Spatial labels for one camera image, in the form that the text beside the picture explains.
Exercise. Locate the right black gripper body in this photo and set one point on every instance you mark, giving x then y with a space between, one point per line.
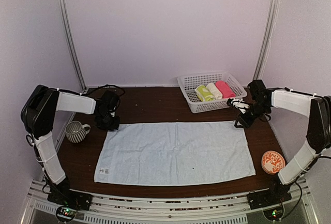
258 110

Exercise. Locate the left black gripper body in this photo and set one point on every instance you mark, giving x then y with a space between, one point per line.
107 122

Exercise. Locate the green patterned towel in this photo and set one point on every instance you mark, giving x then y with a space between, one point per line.
204 94

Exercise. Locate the light blue towel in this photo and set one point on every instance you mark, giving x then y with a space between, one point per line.
174 154

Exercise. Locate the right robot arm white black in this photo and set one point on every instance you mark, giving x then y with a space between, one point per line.
313 107

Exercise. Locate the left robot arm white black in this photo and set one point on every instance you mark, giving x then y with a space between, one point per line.
38 115

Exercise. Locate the striped ceramic mug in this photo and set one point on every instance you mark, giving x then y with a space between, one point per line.
76 132

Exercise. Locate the rolled pink towel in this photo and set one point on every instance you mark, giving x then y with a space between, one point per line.
224 89

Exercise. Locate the white plastic basket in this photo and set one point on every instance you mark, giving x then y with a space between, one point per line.
190 82

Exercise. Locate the rolled white towel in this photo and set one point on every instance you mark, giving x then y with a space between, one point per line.
215 91

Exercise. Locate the red patterned bowl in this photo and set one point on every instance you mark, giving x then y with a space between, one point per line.
272 162

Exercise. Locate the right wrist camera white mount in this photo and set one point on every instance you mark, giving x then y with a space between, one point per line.
239 104

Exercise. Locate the right aluminium frame post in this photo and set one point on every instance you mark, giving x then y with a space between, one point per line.
266 41

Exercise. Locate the aluminium frame post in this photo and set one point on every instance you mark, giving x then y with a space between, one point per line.
70 44
266 41

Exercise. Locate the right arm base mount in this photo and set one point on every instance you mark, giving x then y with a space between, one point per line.
276 194

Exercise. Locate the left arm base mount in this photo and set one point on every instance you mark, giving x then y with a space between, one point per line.
69 198

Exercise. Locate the left aluminium frame post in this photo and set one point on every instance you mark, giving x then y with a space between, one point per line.
70 44

